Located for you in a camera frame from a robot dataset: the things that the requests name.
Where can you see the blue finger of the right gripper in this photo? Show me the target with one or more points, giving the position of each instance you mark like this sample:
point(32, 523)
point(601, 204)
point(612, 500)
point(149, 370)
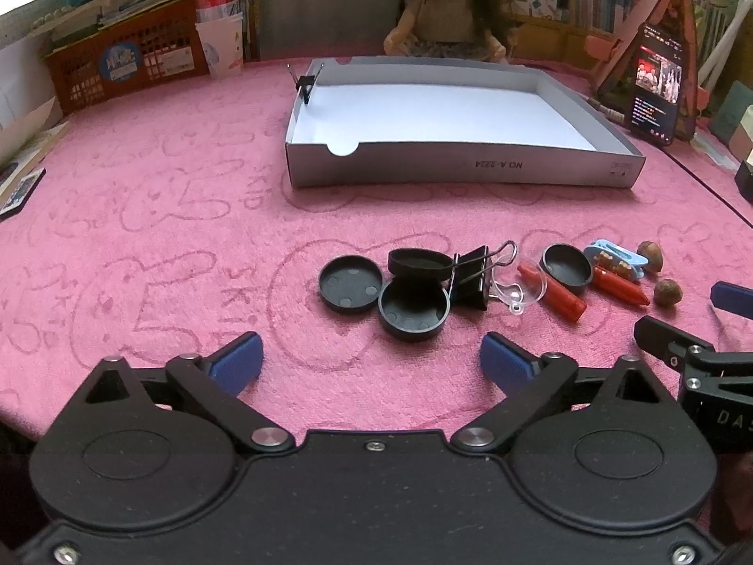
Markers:
point(667, 343)
point(731, 297)

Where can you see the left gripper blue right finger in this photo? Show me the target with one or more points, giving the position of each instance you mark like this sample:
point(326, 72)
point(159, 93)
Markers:
point(506, 364)

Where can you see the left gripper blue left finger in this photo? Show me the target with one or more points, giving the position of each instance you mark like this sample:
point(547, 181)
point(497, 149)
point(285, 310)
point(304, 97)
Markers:
point(238, 364)

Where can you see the brown acorn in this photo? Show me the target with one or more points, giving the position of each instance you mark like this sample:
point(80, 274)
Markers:
point(653, 255)
point(667, 293)

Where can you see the large black binder clip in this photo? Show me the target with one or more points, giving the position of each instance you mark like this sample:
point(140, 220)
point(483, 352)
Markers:
point(470, 284)

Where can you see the blue bear hair clip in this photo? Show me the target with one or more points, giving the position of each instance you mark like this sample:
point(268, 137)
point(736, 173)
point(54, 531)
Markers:
point(610, 256)

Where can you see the black round lid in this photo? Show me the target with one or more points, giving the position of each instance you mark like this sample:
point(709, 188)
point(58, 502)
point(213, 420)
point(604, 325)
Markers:
point(420, 263)
point(568, 266)
point(350, 284)
point(413, 309)

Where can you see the black round lid front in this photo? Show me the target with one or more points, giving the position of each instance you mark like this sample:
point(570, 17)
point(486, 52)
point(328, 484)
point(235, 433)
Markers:
point(413, 309)

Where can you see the clear plastic dome piece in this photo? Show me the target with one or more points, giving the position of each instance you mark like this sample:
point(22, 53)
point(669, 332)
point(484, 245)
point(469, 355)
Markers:
point(518, 286)

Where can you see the pink rabbit-pattern table mat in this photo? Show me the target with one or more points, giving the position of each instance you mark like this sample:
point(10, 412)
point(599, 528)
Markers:
point(165, 224)

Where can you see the smartphone with lit screen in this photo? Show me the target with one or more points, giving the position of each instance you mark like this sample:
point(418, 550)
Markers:
point(658, 78)

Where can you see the grey cardboard box tray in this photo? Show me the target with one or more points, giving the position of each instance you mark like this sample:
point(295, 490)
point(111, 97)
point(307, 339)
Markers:
point(392, 120)

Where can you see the small black device left edge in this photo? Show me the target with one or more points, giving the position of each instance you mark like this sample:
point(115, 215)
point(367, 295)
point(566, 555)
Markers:
point(21, 194)

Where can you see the small black binder clip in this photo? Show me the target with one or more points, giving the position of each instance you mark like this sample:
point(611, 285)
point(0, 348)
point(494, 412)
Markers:
point(304, 84)

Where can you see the pink triangular phone stand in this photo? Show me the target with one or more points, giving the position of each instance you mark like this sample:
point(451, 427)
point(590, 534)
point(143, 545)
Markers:
point(612, 76)

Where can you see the yellow wooden box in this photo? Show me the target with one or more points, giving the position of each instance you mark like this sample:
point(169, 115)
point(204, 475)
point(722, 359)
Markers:
point(540, 39)

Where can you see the white paper cup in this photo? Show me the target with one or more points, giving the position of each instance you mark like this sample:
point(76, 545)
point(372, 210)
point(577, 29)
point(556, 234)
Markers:
point(222, 45)

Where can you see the red plastic basket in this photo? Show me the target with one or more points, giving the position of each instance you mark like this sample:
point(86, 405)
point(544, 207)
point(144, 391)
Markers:
point(157, 46)

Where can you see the brown-haired doll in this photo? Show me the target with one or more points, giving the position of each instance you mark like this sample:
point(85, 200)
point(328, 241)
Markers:
point(451, 29)

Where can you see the grey metal box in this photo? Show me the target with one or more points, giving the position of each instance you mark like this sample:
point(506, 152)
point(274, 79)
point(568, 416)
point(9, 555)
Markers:
point(286, 29)

